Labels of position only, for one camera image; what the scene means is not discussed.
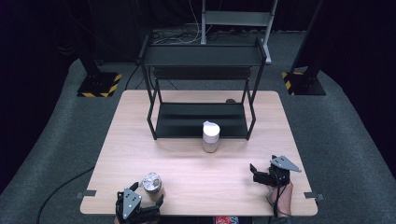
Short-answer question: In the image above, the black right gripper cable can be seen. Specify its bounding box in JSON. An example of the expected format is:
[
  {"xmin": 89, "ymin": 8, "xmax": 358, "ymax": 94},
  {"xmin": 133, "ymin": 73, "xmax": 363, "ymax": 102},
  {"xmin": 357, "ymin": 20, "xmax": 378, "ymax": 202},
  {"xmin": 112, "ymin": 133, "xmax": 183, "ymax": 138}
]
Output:
[{"xmin": 265, "ymin": 176, "xmax": 293, "ymax": 218}]

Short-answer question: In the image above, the black two-tier metal rack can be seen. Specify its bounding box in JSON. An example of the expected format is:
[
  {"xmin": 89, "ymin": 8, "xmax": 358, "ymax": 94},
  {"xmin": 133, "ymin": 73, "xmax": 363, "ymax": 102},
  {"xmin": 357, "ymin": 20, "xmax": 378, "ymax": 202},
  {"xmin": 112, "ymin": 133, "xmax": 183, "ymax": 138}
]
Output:
[{"xmin": 138, "ymin": 35, "xmax": 268, "ymax": 141}]

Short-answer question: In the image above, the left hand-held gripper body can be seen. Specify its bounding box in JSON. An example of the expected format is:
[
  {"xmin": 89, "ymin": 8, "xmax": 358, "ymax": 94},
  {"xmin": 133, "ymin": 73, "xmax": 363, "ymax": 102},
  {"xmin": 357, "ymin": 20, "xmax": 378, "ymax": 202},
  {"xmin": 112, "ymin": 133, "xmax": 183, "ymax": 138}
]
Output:
[{"xmin": 115, "ymin": 187, "xmax": 162, "ymax": 224}]

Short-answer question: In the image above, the black floor cable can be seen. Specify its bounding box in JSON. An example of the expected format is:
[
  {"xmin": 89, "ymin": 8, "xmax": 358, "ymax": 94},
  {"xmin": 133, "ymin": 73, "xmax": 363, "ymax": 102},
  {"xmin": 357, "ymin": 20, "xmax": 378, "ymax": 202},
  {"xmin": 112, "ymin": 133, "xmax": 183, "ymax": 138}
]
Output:
[{"xmin": 35, "ymin": 166, "xmax": 96, "ymax": 224}]

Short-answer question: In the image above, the red patterned item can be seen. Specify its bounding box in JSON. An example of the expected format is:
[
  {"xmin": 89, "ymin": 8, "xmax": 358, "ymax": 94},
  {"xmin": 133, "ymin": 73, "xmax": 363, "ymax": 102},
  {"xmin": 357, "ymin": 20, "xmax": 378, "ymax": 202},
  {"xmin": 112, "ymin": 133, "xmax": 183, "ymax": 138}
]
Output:
[{"xmin": 215, "ymin": 216, "xmax": 240, "ymax": 224}]

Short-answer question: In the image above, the black stand with striped base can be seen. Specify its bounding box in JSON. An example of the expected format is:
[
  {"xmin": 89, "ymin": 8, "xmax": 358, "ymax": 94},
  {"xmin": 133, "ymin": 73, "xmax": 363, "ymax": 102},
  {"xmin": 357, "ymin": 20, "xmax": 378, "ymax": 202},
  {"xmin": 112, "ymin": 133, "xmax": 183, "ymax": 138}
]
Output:
[
  {"xmin": 281, "ymin": 0, "xmax": 327, "ymax": 96},
  {"xmin": 66, "ymin": 0, "xmax": 122, "ymax": 98}
]

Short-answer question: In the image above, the glass jar with silver lid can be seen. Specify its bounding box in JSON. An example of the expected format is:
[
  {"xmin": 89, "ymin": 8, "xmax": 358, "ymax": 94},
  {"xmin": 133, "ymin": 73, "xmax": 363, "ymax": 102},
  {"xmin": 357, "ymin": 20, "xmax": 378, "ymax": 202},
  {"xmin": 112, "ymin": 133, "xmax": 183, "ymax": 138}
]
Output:
[{"xmin": 141, "ymin": 172, "xmax": 163, "ymax": 194}]

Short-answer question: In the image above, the grey metal stand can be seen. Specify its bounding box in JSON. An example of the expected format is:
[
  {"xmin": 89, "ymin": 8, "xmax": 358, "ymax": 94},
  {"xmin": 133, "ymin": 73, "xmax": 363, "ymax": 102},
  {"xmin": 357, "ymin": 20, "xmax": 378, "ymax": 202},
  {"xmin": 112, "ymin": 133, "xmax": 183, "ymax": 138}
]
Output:
[{"xmin": 200, "ymin": 0, "xmax": 279, "ymax": 65}]

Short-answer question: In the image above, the tangle of floor cables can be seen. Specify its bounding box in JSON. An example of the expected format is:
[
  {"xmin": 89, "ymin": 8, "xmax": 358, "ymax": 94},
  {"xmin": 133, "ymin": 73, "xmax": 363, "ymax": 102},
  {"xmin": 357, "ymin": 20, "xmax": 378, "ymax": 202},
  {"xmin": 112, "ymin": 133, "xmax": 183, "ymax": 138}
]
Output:
[{"xmin": 151, "ymin": 0, "xmax": 204, "ymax": 45}]

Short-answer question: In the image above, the grey table bracket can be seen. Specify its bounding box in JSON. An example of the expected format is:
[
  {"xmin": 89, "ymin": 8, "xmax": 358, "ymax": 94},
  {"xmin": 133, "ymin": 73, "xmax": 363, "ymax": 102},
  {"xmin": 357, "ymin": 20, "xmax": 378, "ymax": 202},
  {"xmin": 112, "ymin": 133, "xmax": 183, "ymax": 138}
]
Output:
[
  {"xmin": 304, "ymin": 191, "xmax": 326, "ymax": 202},
  {"xmin": 76, "ymin": 189, "xmax": 97, "ymax": 200}
]

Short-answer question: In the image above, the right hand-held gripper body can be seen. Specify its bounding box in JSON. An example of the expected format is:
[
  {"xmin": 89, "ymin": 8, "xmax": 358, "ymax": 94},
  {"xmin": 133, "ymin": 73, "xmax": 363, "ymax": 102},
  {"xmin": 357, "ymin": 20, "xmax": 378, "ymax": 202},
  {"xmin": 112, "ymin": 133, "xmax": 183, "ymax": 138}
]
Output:
[{"xmin": 264, "ymin": 154, "xmax": 303, "ymax": 188}]

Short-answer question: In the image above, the white cylindrical cup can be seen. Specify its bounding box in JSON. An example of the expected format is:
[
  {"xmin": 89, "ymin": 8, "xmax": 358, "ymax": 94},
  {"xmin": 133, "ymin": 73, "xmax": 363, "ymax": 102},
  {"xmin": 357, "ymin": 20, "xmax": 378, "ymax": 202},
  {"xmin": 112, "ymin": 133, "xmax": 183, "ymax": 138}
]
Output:
[{"xmin": 202, "ymin": 120, "xmax": 221, "ymax": 154}]

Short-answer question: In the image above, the person's right hand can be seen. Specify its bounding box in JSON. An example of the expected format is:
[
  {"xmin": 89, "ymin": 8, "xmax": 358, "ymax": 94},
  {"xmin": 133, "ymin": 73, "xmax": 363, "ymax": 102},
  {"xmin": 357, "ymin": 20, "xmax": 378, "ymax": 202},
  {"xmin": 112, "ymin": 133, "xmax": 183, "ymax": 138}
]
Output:
[{"xmin": 266, "ymin": 181, "xmax": 294, "ymax": 217}]

